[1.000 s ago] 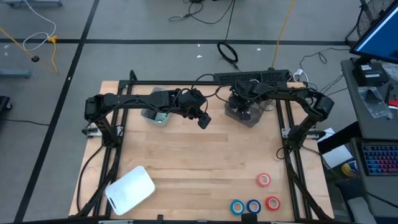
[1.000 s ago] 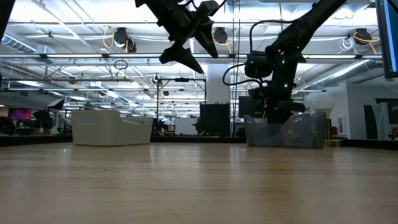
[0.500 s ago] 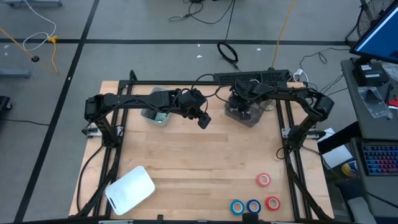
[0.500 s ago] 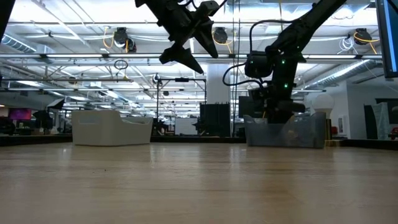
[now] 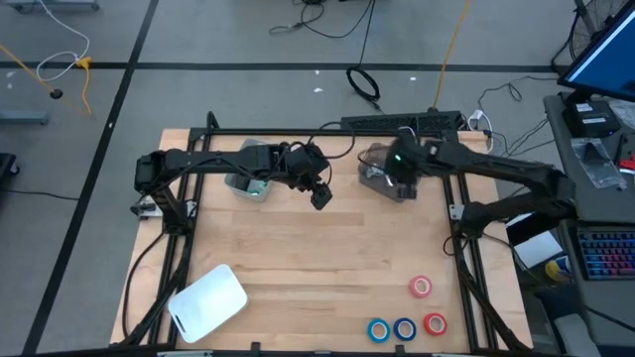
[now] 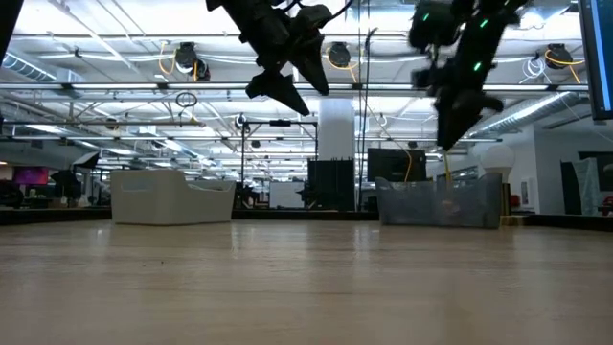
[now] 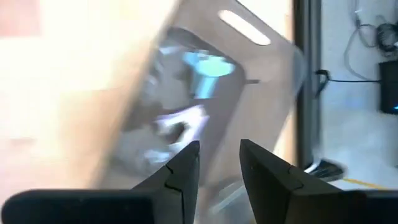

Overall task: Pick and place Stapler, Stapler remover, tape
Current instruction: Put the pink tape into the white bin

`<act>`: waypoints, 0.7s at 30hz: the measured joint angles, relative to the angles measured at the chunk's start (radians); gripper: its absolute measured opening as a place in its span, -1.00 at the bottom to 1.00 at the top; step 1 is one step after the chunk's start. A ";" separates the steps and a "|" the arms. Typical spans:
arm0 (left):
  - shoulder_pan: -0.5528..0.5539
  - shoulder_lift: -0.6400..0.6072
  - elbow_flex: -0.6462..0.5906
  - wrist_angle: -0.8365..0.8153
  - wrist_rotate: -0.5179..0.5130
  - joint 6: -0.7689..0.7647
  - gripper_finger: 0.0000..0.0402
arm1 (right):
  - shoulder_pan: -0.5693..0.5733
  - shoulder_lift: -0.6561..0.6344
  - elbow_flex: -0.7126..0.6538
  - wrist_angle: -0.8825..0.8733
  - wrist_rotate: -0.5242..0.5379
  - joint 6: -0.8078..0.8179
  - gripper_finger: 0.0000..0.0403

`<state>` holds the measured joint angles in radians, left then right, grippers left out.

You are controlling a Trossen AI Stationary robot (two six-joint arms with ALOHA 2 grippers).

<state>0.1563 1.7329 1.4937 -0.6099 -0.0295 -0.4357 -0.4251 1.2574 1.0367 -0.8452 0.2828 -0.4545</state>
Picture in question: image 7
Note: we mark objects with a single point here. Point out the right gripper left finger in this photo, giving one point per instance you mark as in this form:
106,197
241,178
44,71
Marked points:
124,208

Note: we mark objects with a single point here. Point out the light blue tape roll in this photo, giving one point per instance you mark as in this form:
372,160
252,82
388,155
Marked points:
214,67

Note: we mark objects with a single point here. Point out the translucent grey plastic bin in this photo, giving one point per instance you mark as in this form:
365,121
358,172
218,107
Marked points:
264,109

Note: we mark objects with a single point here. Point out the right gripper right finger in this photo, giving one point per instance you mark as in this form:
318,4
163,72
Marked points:
295,202

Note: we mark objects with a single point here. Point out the black power strip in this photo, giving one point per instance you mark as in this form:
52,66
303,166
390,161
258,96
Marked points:
388,87

